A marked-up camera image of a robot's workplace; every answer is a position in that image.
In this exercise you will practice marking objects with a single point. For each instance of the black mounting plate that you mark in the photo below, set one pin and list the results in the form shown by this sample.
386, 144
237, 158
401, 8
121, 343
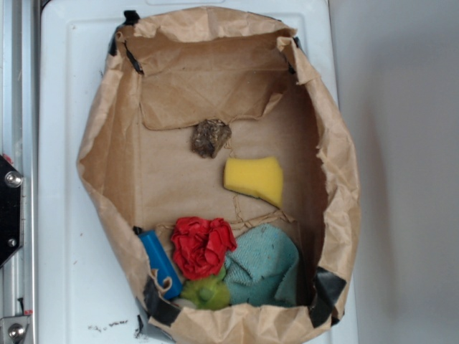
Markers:
10, 211

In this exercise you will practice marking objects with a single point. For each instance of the crumpled red plastic ball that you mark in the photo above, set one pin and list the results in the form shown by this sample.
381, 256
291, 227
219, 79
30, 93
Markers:
201, 246

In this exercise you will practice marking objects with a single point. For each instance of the yellow sponge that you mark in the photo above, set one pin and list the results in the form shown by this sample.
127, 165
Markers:
259, 178

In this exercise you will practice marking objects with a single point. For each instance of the lime green fuzzy toy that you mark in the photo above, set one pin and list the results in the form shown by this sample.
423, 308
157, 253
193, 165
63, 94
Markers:
209, 293

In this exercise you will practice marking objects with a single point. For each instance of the metal corner bracket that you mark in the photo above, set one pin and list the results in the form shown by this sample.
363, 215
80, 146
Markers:
17, 329

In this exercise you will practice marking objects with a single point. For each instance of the aluminium frame rail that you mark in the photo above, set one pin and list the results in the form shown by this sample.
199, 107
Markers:
20, 48

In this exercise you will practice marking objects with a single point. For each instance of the teal green sponge cloth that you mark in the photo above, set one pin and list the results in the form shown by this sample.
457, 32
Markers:
263, 269

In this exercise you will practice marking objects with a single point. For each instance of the blue plastic cylinder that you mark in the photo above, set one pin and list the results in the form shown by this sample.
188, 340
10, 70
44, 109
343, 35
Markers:
166, 274

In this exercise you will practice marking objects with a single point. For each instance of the brown crumpled lump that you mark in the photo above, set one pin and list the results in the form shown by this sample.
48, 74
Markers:
209, 137

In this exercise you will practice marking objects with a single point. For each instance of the brown paper bag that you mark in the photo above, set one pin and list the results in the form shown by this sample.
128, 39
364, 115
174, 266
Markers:
164, 75

